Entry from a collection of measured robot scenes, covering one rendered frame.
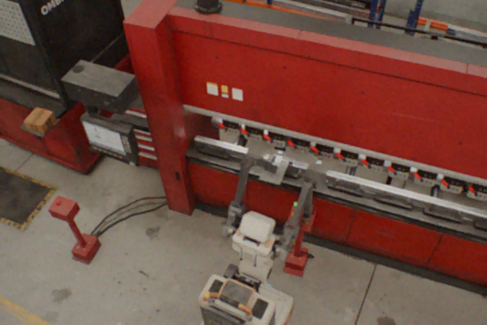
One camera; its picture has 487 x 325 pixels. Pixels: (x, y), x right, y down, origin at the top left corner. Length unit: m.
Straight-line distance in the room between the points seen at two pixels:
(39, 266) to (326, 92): 3.25
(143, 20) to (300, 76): 1.16
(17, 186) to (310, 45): 3.81
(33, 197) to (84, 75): 2.28
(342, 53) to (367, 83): 0.29
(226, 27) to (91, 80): 1.05
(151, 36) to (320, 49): 1.16
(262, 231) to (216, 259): 1.51
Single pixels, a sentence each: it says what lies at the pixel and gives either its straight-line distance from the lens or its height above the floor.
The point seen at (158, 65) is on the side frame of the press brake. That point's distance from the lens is 3.64.
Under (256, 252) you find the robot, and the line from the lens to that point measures 3.46.
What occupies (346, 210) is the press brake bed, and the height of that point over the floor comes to 0.72.
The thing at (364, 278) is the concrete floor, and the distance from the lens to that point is 4.80.
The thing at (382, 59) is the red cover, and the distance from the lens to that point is 3.22.
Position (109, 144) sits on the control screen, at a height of 1.39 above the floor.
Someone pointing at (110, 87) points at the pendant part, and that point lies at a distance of 3.59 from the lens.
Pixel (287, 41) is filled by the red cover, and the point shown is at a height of 2.26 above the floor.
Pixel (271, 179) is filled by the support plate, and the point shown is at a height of 1.00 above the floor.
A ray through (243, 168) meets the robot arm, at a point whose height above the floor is 1.55.
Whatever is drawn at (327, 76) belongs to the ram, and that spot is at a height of 2.03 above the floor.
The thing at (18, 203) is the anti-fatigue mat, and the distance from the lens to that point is 5.72.
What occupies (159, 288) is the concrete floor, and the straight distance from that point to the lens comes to 4.74.
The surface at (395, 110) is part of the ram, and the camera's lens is 3.49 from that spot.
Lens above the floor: 4.21
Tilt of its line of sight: 49 degrees down
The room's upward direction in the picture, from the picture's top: 2 degrees counter-clockwise
